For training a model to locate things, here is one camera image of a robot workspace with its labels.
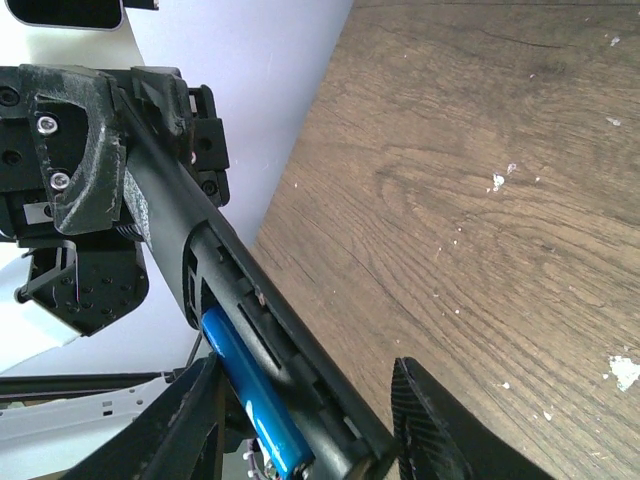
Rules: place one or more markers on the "blue battery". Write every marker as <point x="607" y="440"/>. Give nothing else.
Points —
<point x="285" y="444"/>

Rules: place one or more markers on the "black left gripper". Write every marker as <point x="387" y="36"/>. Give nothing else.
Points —
<point x="93" y="164"/>

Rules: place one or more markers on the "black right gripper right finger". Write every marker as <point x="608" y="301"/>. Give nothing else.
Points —
<point x="439" y="437"/>

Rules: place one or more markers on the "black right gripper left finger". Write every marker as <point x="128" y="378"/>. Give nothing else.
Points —
<point x="176" y="437"/>

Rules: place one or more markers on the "black remote control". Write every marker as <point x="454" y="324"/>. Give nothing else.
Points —
<point x="214" y="268"/>

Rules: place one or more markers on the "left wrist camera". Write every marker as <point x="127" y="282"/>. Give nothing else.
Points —
<point x="104" y="15"/>

